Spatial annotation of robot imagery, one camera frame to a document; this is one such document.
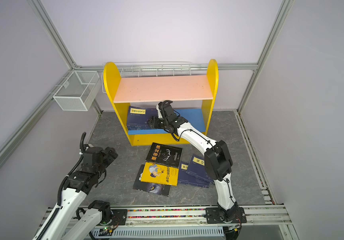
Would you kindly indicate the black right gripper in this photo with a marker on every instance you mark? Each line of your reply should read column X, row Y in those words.
column 154, row 122

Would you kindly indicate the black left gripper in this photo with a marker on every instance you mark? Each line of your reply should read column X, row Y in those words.
column 111, row 151

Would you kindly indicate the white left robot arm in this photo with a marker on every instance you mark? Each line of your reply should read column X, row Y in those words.
column 70, row 195

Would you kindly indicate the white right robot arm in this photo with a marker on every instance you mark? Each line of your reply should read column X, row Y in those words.
column 217, row 159

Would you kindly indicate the yellow wooden bookshelf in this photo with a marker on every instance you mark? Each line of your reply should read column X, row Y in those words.
column 125, row 91

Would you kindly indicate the black book orange title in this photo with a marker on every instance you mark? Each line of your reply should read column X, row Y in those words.
column 164, row 155

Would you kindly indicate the black wolf cover book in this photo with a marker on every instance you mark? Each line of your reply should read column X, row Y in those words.
column 153, row 188

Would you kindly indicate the white mesh basket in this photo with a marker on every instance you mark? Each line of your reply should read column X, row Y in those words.
column 78, row 91

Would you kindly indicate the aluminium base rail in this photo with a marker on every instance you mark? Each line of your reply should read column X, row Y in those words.
column 160, row 222

